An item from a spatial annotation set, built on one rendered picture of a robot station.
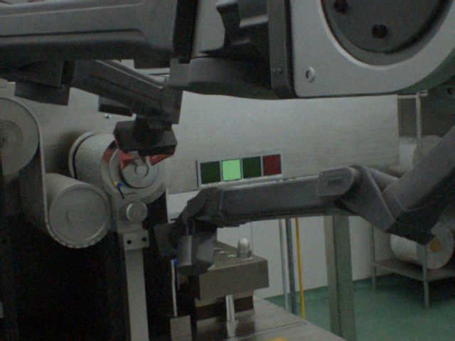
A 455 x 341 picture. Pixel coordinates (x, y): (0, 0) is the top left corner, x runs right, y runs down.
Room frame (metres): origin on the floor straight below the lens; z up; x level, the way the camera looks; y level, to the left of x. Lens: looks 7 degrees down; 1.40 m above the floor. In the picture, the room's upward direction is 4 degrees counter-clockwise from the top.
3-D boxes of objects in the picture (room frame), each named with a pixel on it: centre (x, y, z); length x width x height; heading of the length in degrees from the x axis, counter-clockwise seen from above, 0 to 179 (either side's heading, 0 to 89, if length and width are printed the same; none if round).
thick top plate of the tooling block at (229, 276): (1.69, 0.08, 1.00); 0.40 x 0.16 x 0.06; 25
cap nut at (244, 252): (1.56, -0.03, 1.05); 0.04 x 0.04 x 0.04
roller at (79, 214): (1.53, 0.33, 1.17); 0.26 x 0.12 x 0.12; 25
